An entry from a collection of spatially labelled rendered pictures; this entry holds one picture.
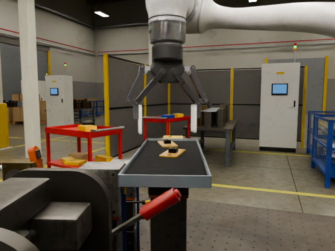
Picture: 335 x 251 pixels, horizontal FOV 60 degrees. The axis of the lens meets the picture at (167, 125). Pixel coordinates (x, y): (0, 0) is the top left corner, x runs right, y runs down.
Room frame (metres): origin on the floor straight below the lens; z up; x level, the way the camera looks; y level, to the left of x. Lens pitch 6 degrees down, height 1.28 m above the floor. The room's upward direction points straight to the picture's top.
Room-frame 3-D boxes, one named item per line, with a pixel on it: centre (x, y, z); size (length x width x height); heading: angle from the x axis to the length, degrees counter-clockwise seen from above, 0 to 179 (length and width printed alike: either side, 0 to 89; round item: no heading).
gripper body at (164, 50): (0.72, 0.00, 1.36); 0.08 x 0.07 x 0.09; 101
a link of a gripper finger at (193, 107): (0.73, -0.07, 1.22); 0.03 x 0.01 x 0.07; 11
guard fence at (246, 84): (7.69, -1.69, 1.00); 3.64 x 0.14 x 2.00; 71
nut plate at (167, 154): (0.60, -0.01, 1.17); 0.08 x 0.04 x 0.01; 163
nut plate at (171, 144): (0.72, 0.00, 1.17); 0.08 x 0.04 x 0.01; 11
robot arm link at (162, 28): (0.72, 0.00, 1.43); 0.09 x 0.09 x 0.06
